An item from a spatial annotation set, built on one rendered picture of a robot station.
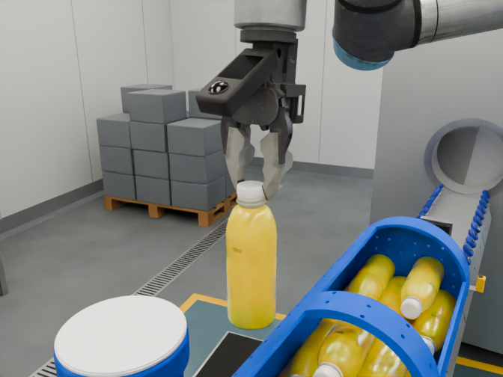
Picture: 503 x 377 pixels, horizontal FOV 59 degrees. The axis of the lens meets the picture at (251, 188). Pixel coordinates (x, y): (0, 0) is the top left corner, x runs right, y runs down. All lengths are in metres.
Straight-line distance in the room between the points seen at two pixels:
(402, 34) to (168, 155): 3.61
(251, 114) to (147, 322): 0.63
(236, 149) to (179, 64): 5.77
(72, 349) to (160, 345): 0.18
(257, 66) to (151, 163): 3.77
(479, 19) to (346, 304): 0.46
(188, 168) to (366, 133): 2.39
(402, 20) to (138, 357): 0.76
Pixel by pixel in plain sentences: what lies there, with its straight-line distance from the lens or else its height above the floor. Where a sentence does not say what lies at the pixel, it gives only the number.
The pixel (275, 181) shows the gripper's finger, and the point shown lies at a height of 1.47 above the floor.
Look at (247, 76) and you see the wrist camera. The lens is 0.52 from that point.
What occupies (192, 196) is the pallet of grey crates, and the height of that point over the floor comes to 0.28.
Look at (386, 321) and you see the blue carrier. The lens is 0.75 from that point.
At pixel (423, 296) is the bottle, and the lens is 1.01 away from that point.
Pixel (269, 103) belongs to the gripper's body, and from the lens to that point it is 0.56.
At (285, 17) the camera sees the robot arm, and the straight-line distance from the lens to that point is 0.56.
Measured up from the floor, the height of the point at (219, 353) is 0.15.
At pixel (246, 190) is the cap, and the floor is 1.45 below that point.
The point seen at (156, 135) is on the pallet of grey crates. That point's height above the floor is 0.82.
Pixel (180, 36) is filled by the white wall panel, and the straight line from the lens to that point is 6.31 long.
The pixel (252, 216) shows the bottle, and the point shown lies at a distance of 0.58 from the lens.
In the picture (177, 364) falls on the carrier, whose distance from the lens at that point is 1.01.
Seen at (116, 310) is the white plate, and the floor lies 1.04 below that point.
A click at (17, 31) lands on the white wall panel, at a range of 4.54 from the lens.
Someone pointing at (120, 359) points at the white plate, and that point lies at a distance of 0.98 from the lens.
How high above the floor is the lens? 1.64
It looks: 18 degrees down
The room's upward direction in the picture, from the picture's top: straight up
